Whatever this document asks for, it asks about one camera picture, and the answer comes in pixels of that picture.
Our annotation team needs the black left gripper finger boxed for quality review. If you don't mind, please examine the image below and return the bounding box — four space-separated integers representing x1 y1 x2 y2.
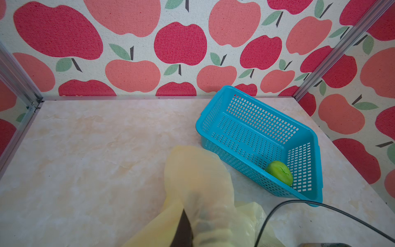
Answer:
170 211 193 247

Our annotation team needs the yellow plastic avocado-print bag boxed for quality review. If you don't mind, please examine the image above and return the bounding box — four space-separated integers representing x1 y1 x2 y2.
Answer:
125 146 282 247

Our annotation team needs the green toy fruit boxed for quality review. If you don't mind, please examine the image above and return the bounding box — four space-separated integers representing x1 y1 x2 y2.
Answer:
265 161 294 186

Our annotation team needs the teal plastic mesh basket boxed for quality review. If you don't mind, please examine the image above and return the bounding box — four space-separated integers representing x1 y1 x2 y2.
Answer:
195 86 324 206

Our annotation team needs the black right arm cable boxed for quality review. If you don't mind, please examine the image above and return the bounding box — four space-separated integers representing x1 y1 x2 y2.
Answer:
253 199 395 247

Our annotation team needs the aluminium frame post left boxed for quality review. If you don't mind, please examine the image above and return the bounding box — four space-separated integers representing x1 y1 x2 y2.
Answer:
1 42 43 109

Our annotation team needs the aluminium frame post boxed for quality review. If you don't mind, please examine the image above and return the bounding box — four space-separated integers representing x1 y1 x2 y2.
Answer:
1 42 43 109
293 0 395 101

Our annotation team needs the aluminium frame post right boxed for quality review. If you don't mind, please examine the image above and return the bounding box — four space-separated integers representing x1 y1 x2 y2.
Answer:
293 0 395 101

